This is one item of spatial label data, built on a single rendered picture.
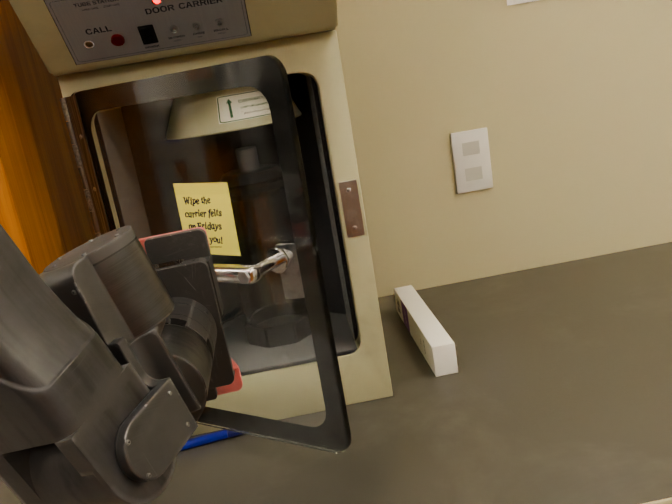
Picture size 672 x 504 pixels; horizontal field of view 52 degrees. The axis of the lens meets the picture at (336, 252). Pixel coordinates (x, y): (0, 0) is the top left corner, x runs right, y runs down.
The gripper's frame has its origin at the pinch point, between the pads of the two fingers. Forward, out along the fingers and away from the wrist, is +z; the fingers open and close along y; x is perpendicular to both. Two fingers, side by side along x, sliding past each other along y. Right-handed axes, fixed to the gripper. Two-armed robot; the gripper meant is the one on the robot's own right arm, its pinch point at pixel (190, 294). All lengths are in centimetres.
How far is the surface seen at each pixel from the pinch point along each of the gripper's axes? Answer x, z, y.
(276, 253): -8.0, 5.2, 0.7
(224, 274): -2.9, 3.3, 0.2
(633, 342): -53, 24, -27
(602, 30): -72, 66, 13
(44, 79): 17.5, 35.9, 21.3
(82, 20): 6.6, 16.6, 25.5
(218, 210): -3.1, 9.7, 5.0
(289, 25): -14.1, 20.0, 21.6
